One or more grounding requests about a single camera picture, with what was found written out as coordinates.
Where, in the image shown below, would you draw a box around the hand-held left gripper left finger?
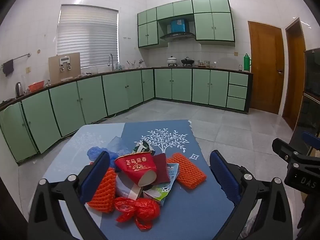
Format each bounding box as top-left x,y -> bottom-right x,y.
27,151 -> 118,240

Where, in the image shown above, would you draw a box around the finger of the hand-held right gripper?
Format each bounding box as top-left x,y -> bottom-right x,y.
272,138 -> 304,167
301,131 -> 320,153

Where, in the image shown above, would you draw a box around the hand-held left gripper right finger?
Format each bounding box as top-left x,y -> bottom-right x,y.
209,150 -> 293,240

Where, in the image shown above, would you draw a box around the orange foam fruit net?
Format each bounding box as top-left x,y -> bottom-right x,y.
166,152 -> 207,190
86,167 -> 117,213

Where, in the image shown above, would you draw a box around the red paper cup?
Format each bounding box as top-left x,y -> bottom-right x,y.
114,152 -> 158,187

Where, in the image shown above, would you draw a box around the red plastic bag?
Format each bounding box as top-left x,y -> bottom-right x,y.
114,197 -> 160,231

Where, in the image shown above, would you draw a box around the dark red pouch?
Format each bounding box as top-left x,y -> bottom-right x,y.
152,152 -> 172,183

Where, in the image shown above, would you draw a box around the blue cow print milk carton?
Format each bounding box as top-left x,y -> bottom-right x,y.
142,163 -> 180,207

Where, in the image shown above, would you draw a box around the blue crumpled plastic wrapper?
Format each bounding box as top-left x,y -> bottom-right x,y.
87,146 -> 118,162

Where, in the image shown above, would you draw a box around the light blue table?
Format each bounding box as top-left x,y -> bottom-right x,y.
27,119 -> 235,240

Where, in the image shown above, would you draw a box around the translucent white plastic bag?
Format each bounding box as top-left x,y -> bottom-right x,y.
107,136 -> 137,155

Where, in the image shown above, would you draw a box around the blue tree print table mat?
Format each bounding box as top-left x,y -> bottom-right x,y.
99,119 -> 235,240

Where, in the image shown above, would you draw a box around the green and white carton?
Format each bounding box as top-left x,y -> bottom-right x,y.
132,140 -> 155,155

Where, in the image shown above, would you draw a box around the black glass cabinet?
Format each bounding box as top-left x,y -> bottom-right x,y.
291,48 -> 320,155

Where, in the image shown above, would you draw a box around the wooden door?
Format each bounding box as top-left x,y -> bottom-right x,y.
282,17 -> 307,130
247,21 -> 285,115

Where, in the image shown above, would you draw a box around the green base cabinets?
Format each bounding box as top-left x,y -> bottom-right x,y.
0,67 -> 253,164

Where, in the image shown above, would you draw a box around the red plastic basin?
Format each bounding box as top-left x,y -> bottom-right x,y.
27,80 -> 45,92

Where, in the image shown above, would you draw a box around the cardboard box water dispenser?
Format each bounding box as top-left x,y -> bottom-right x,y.
48,52 -> 81,85

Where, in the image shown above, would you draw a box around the white device on cardboard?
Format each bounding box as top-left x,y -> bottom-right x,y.
59,56 -> 72,72

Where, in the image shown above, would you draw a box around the white window blind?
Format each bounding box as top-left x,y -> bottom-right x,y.
56,4 -> 119,68

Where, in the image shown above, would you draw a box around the dark towel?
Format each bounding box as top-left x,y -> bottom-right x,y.
2,59 -> 14,77

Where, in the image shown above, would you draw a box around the range hood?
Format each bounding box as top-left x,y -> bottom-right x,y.
159,32 -> 197,42

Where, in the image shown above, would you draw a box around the blue box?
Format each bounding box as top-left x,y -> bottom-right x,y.
171,18 -> 187,33

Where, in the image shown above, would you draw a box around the metal towel rail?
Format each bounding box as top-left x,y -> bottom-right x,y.
1,53 -> 32,67

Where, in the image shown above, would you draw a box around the green wall cabinets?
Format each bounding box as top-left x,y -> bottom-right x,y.
137,0 -> 236,50

